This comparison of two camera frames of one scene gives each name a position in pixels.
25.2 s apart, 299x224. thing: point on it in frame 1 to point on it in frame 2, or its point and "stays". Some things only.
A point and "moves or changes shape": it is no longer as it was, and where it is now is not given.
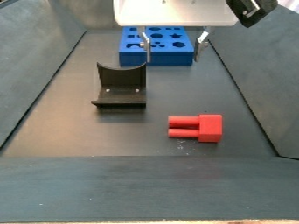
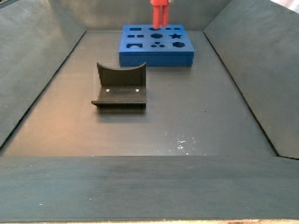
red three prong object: [210, 124] moves or changes shape
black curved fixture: [125, 87] stays
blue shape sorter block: [172, 46] stays
